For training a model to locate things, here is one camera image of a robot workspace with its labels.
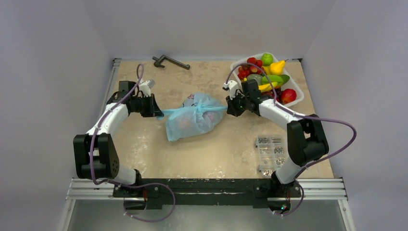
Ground aluminium frame rail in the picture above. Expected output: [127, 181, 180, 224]
[57, 179, 356, 231]

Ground yellow fake pear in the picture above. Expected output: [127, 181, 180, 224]
[269, 60, 286, 75]

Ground light blue plastic bag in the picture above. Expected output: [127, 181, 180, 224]
[157, 92, 227, 141]

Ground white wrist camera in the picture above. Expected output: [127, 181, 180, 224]
[222, 80, 240, 100]
[139, 79, 155, 98]

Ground yellow fake banana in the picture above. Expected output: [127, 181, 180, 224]
[258, 82, 278, 92]

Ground white plastic fruit tray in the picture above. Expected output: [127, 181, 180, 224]
[229, 52, 305, 107]

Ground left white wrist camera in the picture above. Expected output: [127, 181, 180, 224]
[139, 79, 155, 98]

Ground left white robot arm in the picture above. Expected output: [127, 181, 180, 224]
[73, 79, 164, 197]

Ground grey-green fake fruit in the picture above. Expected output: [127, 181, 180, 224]
[246, 74, 263, 85]

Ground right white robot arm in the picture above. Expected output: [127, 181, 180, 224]
[223, 80, 329, 196]

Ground green fake lime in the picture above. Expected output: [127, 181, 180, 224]
[261, 52, 274, 66]

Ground dark metal crank handle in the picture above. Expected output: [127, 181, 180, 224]
[152, 55, 191, 70]

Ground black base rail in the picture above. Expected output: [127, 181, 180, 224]
[113, 179, 302, 210]

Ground green fake mango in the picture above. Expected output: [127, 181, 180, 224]
[261, 74, 290, 88]

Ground clear screw organizer box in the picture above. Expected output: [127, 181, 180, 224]
[255, 135, 289, 178]

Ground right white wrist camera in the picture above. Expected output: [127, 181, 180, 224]
[222, 80, 240, 100]

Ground red fake grape bunch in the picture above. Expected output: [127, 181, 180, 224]
[238, 57, 265, 80]

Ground dark purple grape bunch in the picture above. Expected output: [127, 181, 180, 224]
[262, 88, 281, 101]

